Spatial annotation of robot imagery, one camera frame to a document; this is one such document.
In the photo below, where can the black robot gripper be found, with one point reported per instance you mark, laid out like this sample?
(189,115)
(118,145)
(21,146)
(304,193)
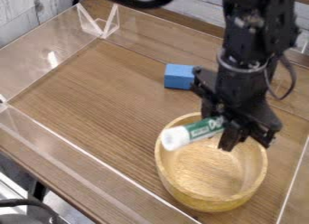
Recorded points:
(236,96)

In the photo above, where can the green and white marker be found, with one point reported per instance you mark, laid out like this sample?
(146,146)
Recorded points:
(179,136)

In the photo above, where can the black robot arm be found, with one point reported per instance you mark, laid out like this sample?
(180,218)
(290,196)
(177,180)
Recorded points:
(261,31)

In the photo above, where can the brown wooden bowl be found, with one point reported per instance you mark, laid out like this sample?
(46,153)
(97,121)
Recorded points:
(208,179)

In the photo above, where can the blue foam block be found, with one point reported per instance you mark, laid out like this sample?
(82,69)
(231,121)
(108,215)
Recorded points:
(179,76)

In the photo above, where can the clear acrylic corner bracket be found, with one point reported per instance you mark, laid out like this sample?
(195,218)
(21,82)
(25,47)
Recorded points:
(97,26)

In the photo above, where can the clear acrylic front wall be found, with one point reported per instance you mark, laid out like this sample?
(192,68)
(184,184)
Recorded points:
(108,196)

